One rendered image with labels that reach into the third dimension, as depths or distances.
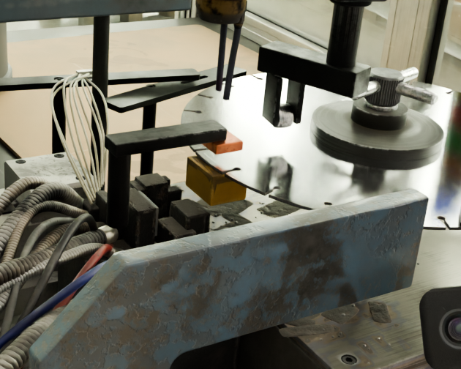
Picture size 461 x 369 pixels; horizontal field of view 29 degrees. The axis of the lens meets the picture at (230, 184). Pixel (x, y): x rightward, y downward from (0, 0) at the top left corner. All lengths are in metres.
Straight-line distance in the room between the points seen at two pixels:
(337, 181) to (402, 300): 0.12
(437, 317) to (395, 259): 0.07
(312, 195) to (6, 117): 0.71
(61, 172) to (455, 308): 0.41
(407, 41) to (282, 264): 0.91
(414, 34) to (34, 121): 0.57
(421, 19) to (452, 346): 0.90
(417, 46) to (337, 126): 0.64
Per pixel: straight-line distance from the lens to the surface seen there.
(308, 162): 0.68
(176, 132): 0.64
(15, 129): 1.22
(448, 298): 0.50
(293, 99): 0.70
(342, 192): 0.64
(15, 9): 0.78
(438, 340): 0.50
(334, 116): 0.75
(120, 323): 0.45
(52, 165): 0.80
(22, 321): 0.56
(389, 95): 0.73
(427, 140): 0.73
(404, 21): 1.38
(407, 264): 0.56
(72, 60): 1.51
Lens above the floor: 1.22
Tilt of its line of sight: 25 degrees down
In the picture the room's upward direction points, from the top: 6 degrees clockwise
